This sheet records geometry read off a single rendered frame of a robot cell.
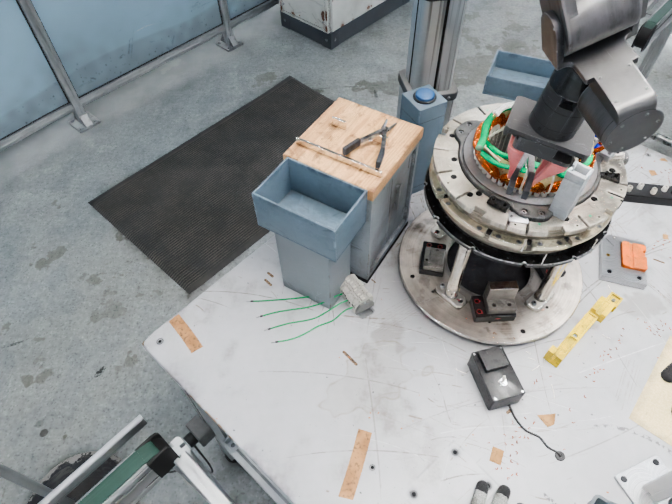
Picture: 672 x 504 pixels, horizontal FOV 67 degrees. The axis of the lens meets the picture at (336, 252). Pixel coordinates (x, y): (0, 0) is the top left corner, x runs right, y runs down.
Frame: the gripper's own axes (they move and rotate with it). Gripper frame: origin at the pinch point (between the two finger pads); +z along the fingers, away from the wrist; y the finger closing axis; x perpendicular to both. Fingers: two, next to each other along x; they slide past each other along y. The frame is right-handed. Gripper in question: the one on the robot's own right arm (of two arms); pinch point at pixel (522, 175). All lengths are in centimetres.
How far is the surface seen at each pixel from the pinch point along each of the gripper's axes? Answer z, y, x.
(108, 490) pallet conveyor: 48, -41, -55
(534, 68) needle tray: 18, -2, 53
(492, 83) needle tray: 17.9, -8.7, 42.3
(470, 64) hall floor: 131, -25, 214
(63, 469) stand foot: 129, -85, -57
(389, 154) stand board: 17.0, -20.7, 11.5
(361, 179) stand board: 17.0, -22.9, 3.5
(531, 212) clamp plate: 10.0, 4.6, 3.9
